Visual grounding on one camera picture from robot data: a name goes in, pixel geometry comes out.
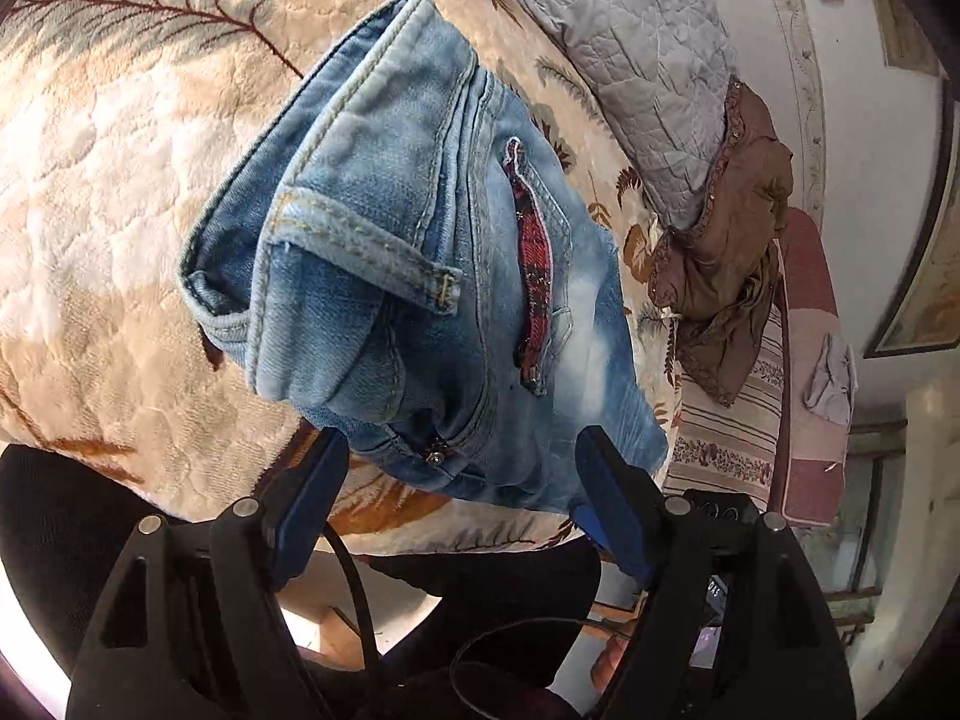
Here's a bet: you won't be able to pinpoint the light blue denim jeans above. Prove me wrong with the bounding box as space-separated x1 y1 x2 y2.
179 0 667 513

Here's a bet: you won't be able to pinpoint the small grey cloth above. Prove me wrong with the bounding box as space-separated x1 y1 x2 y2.
802 332 859 427

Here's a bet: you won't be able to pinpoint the brown ruffled garment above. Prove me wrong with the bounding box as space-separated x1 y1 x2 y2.
649 78 794 406

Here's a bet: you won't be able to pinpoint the cream leaf-pattern blanket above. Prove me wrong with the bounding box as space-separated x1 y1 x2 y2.
2 0 680 520

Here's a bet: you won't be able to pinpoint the grey quilted pillow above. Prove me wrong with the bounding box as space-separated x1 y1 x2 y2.
519 0 737 231

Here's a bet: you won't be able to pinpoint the black cable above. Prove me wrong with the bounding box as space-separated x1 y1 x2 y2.
320 520 640 720

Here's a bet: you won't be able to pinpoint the framed wall picture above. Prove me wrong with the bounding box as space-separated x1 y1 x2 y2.
864 78 958 359

